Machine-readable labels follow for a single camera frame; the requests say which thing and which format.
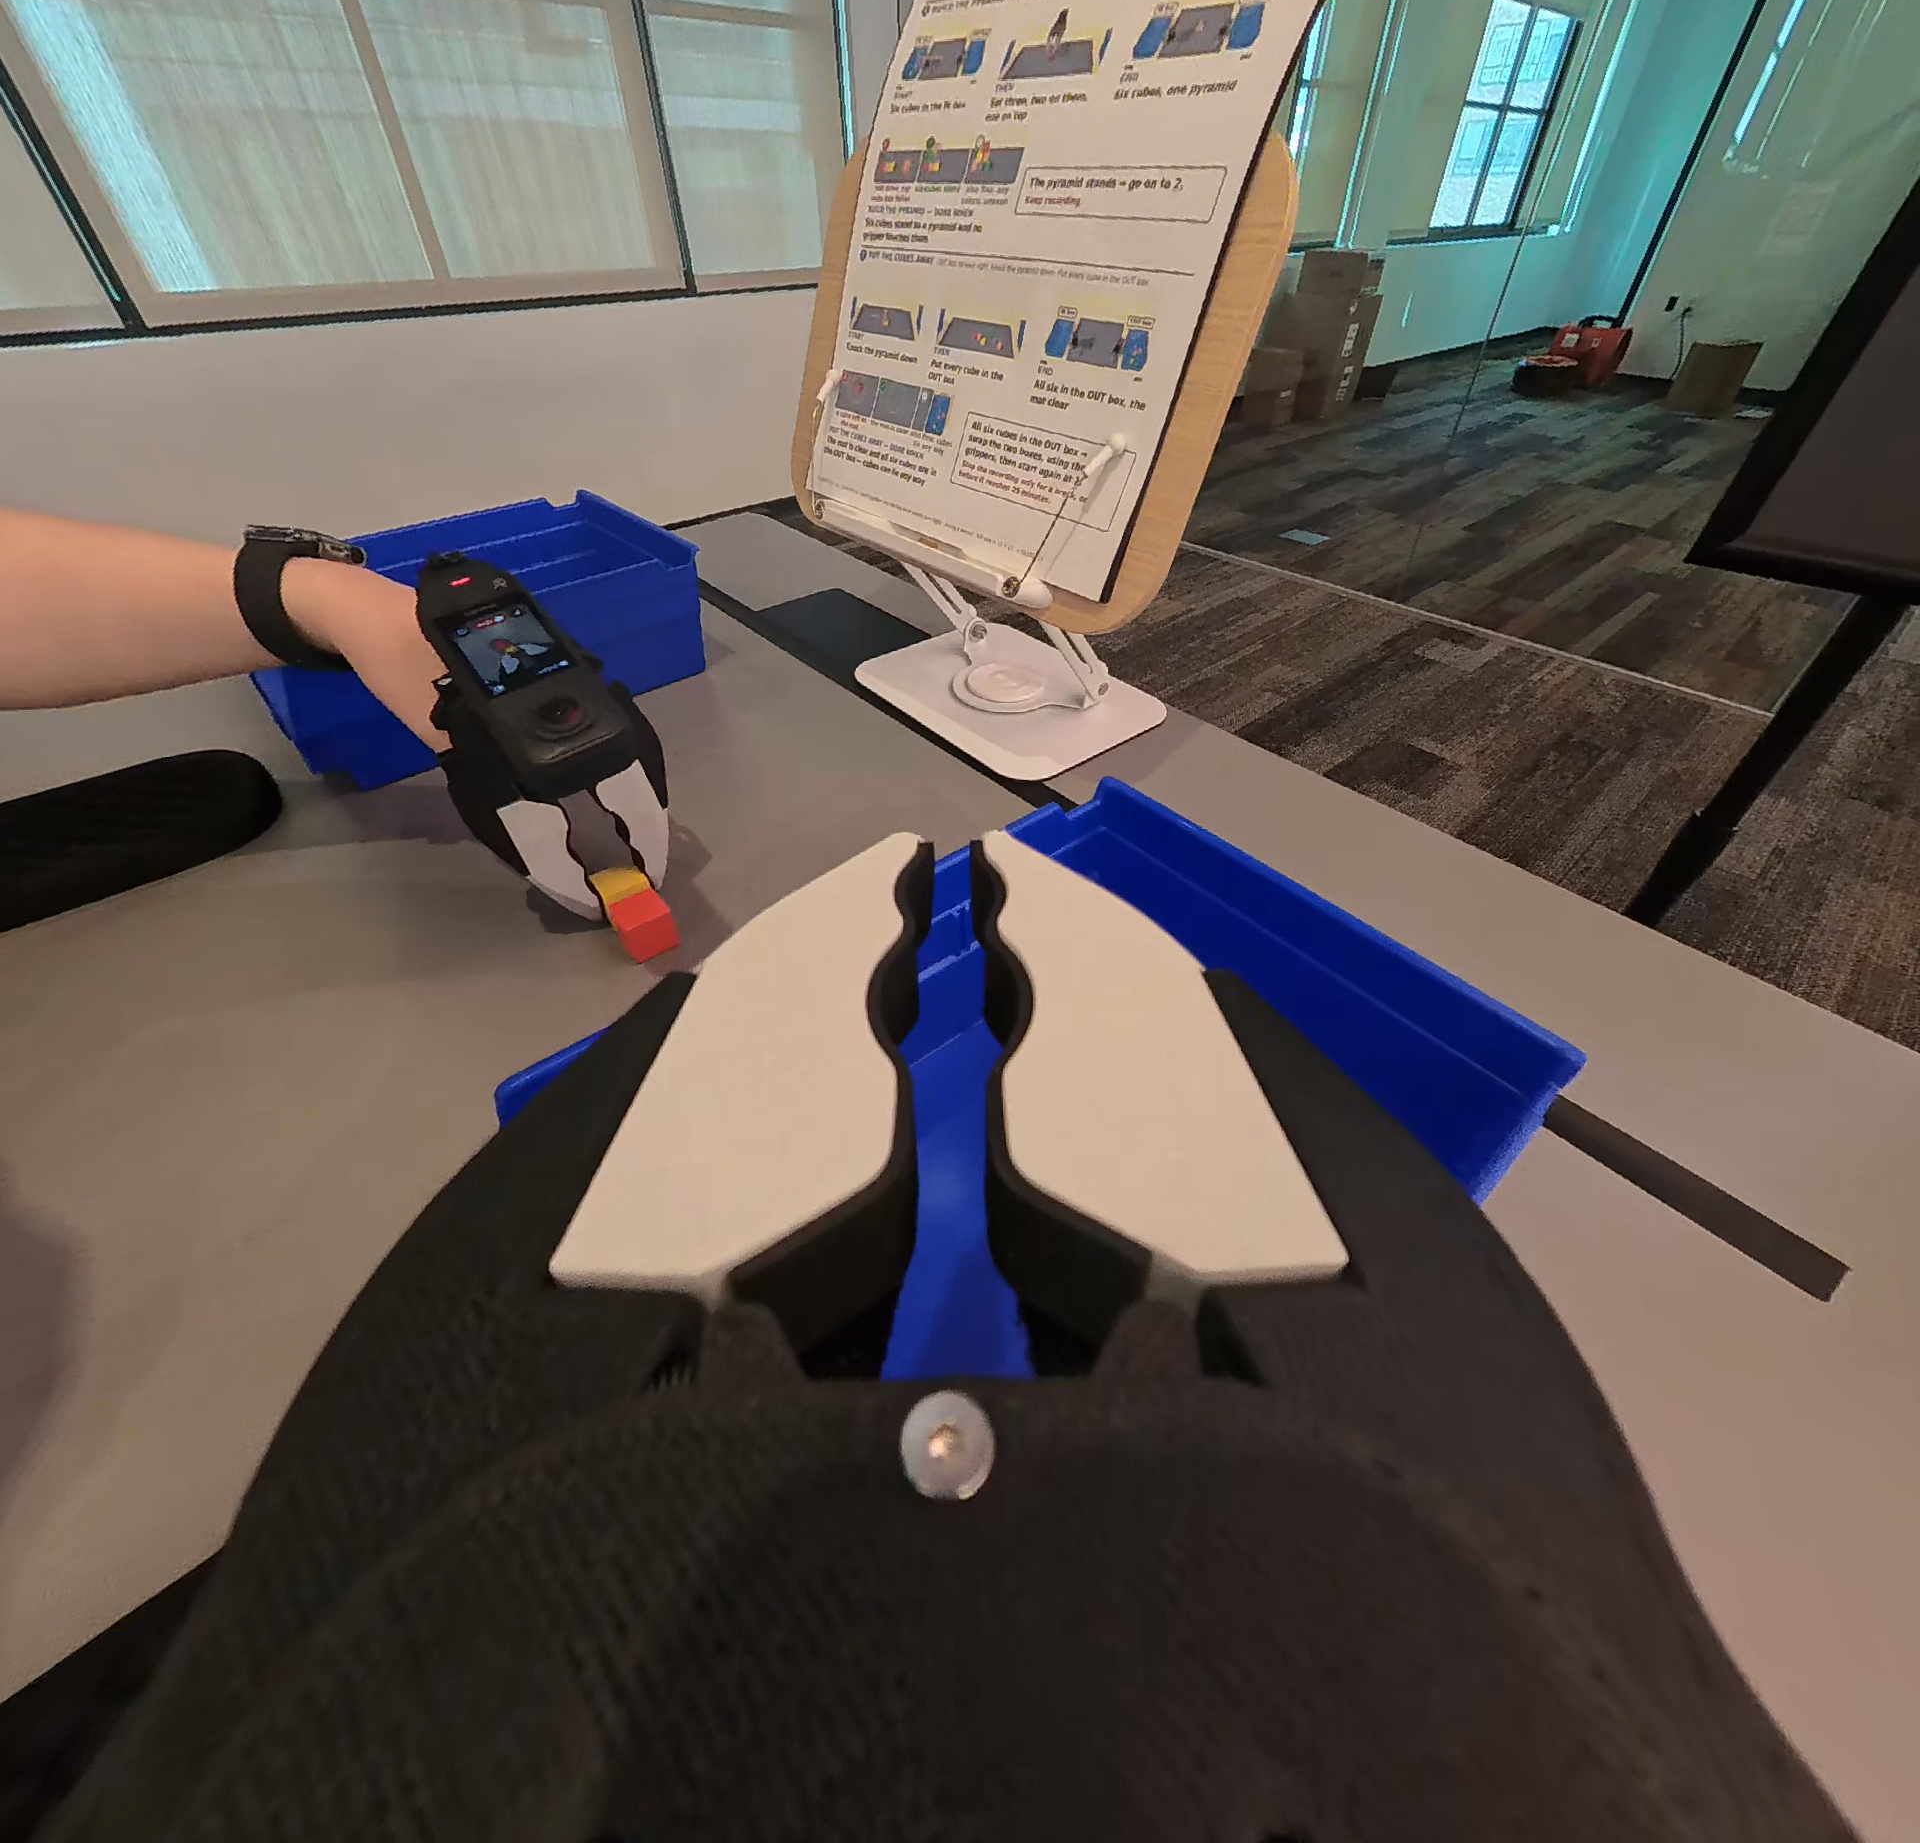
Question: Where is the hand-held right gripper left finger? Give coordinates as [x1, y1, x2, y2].
[546, 829, 935, 1379]

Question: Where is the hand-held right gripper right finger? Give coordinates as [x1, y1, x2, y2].
[968, 829, 1352, 1379]

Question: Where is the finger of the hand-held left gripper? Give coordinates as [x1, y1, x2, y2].
[601, 764, 675, 897]
[494, 792, 608, 929]

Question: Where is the blue plastic bin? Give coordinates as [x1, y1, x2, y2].
[497, 779, 1591, 1381]
[254, 488, 708, 792]

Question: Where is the person's left forearm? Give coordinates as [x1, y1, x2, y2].
[0, 506, 278, 711]

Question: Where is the person's left hand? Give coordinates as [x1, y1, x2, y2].
[286, 575, 453, 750]

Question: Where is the black wristwatch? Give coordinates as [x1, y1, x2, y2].
[231, 522, 368, 671]

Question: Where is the black padded wrist rest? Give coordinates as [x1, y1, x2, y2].
[0, 1558, 204, 1843]
[0, 747, 286, 932]

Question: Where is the large gridded window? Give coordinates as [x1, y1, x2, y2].
[0, 0, 848, 342]

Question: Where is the printed instruction sheet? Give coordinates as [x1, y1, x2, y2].
[805, 0, 1368, 602]

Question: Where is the large cardboard box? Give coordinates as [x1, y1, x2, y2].
[1275, 290, 1385, 420]

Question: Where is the red air mover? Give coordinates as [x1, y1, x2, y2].
[1514, 315, 1628, 401]

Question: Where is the single cardboard box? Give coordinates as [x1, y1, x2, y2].
[1666, 338, 1764, 420]

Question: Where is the dark display panel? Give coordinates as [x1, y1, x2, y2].
[1683, 193, 1920, 600]

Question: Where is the small far window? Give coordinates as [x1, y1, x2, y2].
[1426, 0, 1583, 231]

